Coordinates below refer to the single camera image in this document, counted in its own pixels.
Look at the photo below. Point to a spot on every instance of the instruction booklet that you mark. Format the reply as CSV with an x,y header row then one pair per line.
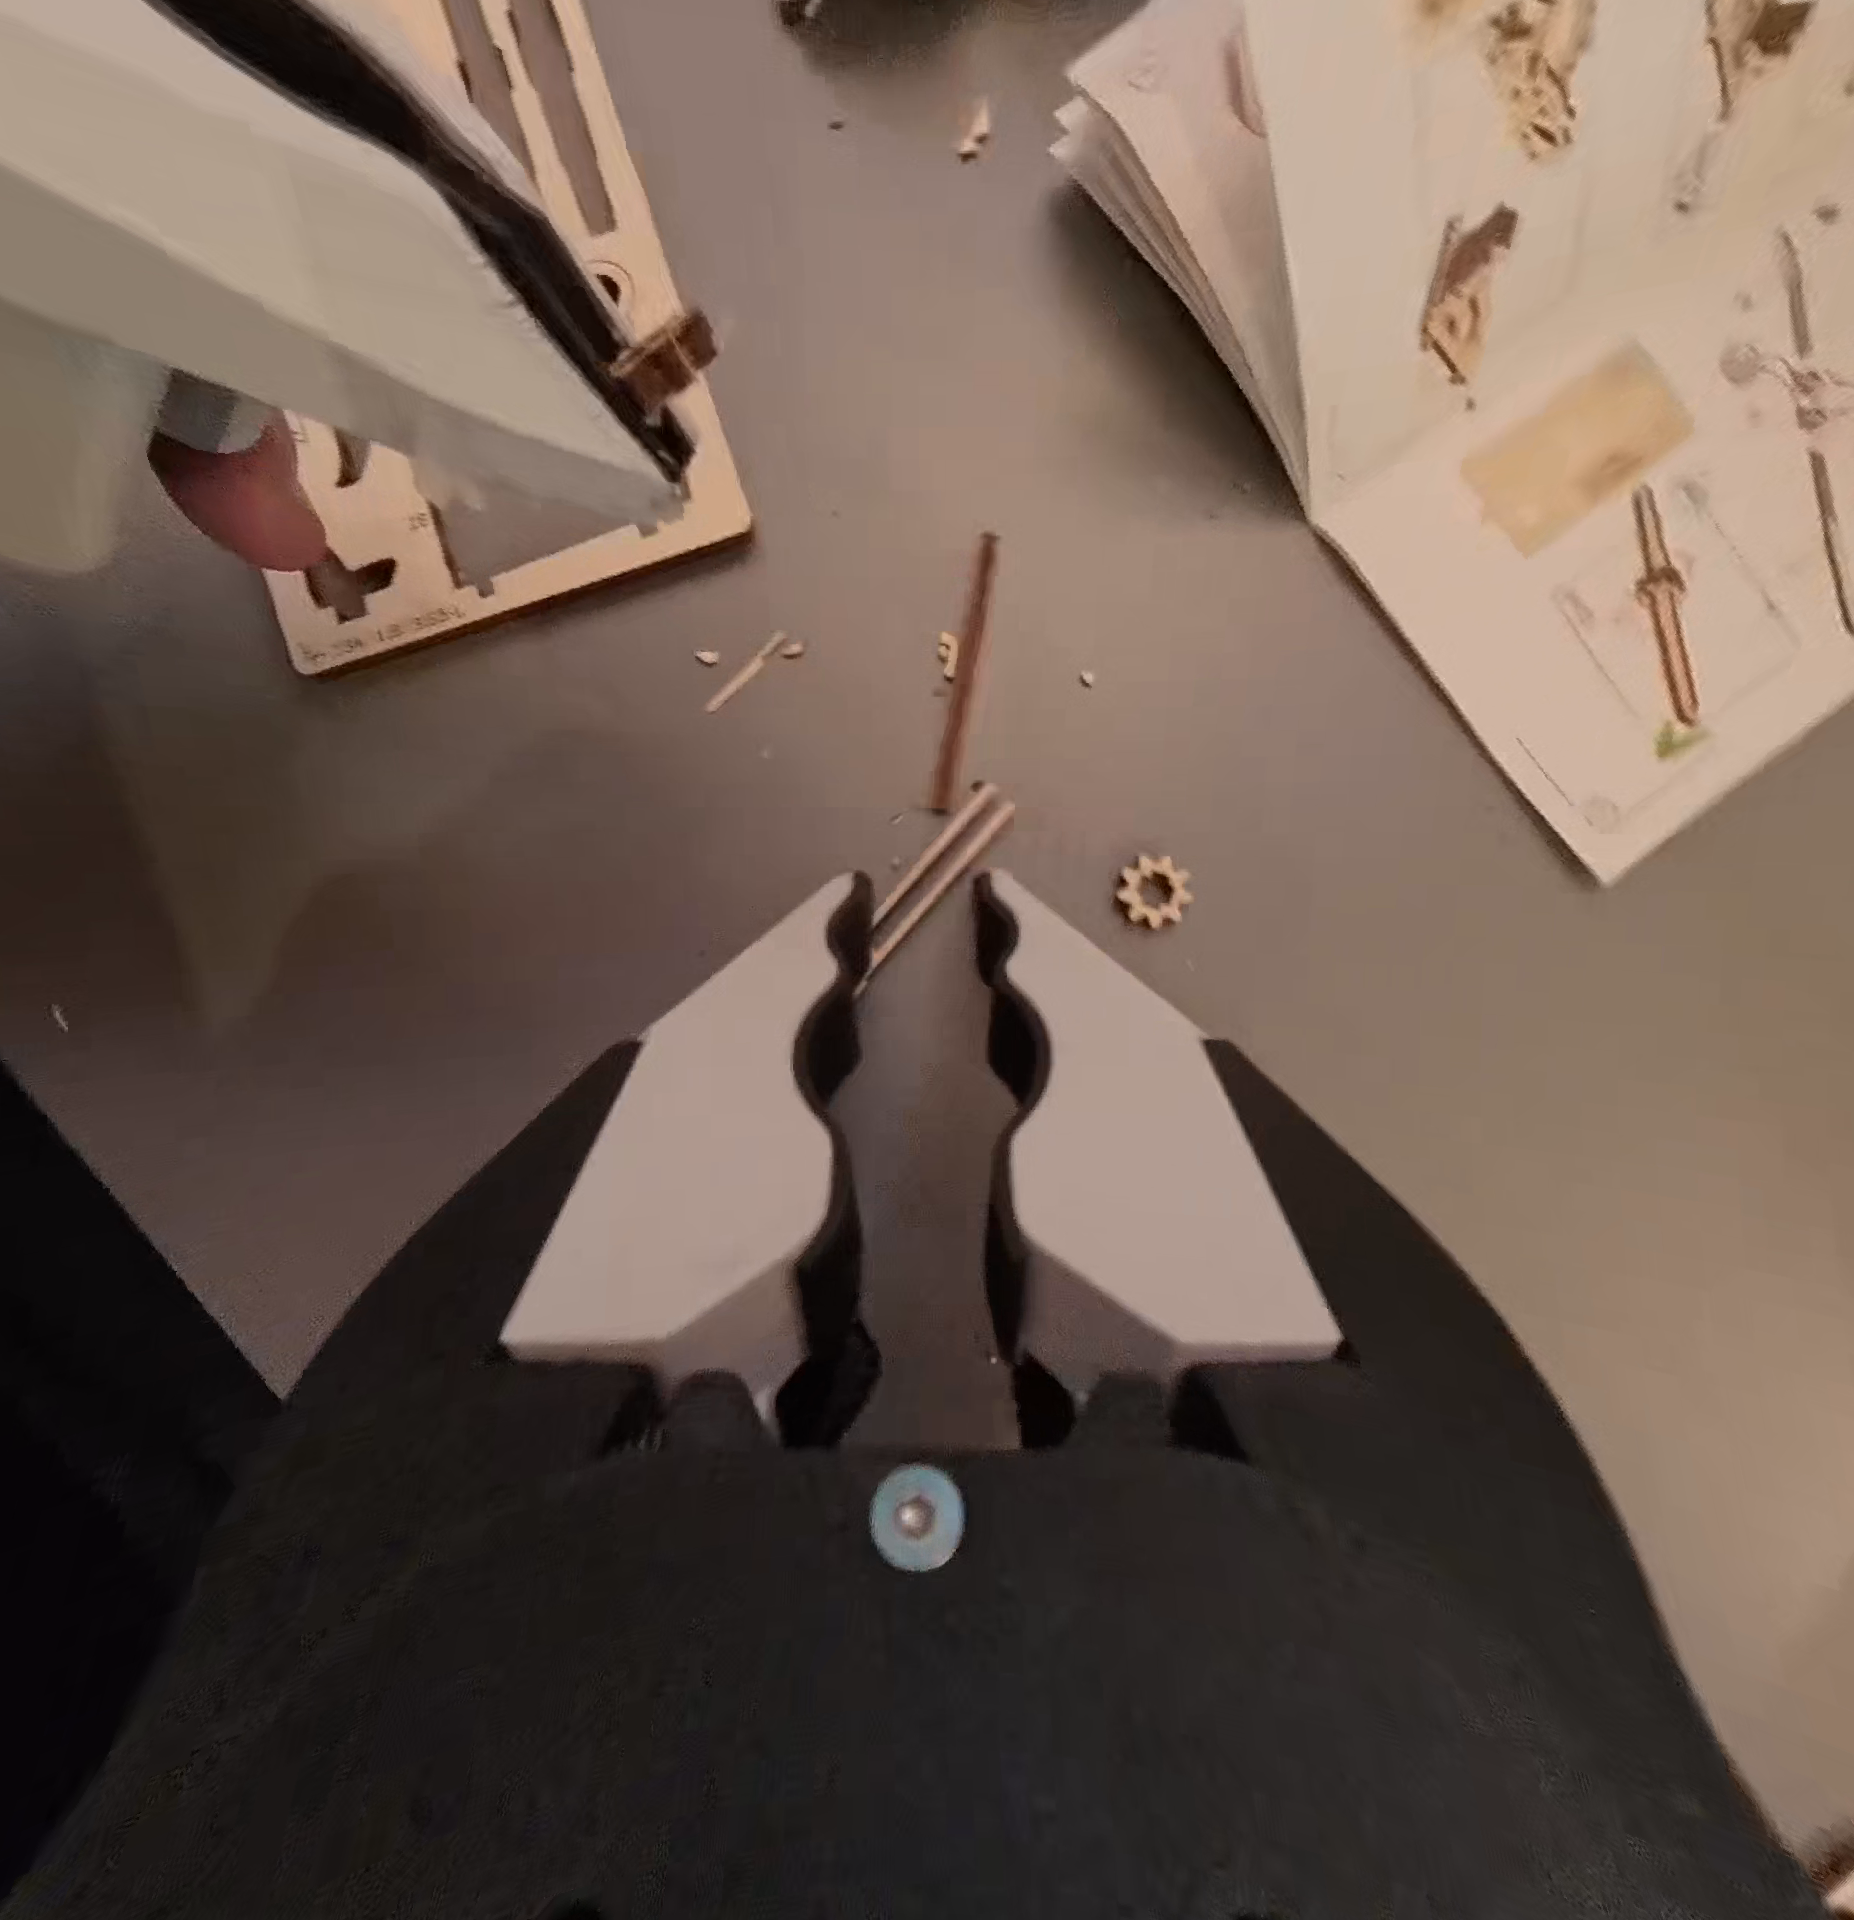
x,y
1542,300

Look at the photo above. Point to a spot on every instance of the wooden toothpick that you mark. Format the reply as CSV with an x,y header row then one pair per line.
x,y
748,673

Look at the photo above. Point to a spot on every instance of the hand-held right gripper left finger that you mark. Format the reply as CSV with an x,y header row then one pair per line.
x,y
656,1198

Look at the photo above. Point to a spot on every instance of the wood offcut chip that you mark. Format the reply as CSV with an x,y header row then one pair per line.
x,y
972,131

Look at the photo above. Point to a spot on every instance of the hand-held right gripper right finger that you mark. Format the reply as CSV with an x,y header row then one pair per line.
x,y
1166,1198

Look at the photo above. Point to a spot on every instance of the long wooden stick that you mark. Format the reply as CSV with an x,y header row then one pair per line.
x,y
963,676
951,860

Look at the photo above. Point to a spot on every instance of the person's left hand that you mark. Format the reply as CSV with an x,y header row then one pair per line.
x,y
253,502

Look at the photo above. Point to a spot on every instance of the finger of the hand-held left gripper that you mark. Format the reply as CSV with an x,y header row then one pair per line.
x,y
193,196
436,75

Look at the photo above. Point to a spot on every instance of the person's dark clothing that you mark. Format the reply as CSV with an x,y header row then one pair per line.
x,y
60,1423

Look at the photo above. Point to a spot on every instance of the plywood parts sheet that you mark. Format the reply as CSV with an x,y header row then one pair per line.
x,y
567,577

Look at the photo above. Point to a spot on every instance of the small wooden gear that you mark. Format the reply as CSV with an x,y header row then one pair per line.
x,y
1136,884

